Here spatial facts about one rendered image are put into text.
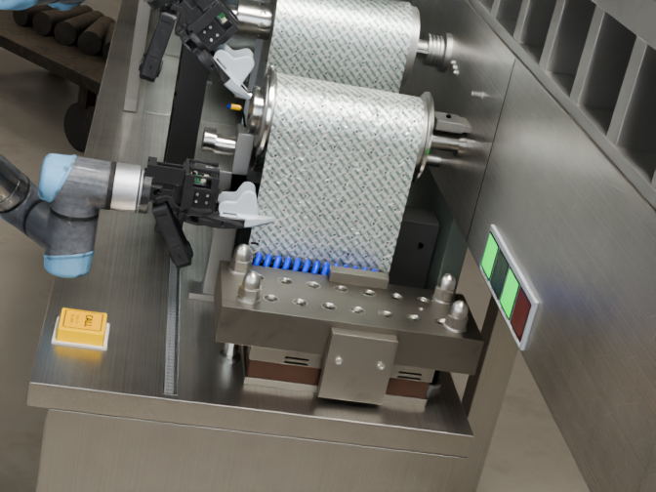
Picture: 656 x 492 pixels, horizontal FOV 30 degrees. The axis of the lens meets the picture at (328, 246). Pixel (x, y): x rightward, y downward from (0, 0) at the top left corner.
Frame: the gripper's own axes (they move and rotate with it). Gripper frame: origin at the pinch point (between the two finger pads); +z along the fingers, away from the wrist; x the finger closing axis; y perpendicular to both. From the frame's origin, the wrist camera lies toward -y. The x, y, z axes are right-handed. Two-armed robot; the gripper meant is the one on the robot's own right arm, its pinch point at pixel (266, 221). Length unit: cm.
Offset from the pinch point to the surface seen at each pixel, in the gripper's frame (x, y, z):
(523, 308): -43, 11, 29
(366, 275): -6.1, -4.2, 16.6
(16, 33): 357, -75, -78
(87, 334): -13.4, -17.0, -25.0
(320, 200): -0.3, 4.9, 7.9
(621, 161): -56, 36, 31
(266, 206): -0.3, 2.6, -0.4
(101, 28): 352, -66, -42
